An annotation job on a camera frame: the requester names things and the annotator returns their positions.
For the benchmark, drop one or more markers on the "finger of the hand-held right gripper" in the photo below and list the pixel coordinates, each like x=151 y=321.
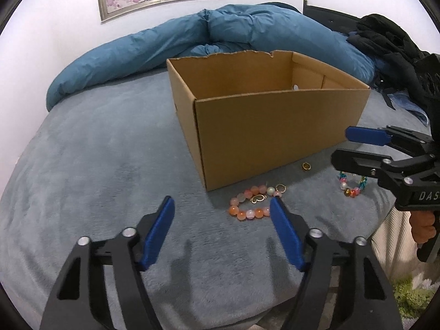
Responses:
x=357 y=161
x=364 y=135

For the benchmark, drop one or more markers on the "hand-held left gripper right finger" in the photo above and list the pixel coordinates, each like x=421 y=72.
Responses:
x=287 y=233

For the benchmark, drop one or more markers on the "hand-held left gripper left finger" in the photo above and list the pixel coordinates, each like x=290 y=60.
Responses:
x=158 y=237

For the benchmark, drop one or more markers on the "gold outline charm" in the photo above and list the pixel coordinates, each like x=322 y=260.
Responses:
x=252 y=199

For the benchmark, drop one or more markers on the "brown cardboard box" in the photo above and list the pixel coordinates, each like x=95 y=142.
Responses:
x=268 y=137

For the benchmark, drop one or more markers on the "person's right hand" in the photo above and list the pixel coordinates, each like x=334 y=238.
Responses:
x=422 y=227

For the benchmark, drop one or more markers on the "blue cloth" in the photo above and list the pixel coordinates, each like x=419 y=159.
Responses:
x=409 y=105

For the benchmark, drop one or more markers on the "black clothing pile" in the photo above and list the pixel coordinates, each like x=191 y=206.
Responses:
x=388 y=41

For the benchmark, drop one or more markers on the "black headboard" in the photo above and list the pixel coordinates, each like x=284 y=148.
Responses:
x=330 y=15

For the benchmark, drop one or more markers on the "dark blue blanket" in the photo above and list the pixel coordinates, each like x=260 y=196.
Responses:
x=278 y=6

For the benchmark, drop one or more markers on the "blue duvet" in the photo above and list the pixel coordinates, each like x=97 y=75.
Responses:
x=240 y=31

